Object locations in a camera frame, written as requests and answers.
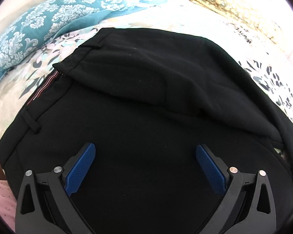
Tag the floral leaf print bed sheet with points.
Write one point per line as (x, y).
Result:
(185, 17)

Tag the pink dotted cloth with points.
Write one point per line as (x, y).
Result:
(2, 199)

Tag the black pants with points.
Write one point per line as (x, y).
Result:
(136, 102)

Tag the large teal patterned pillow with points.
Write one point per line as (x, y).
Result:
(39, 29)

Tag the cream padded headboard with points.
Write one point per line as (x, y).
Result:
(22, 2)

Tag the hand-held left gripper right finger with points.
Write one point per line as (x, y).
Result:
(210, 169)

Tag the orange floral pillow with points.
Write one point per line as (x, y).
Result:
(234, 7)

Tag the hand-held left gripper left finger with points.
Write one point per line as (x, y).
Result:
(81, 168)

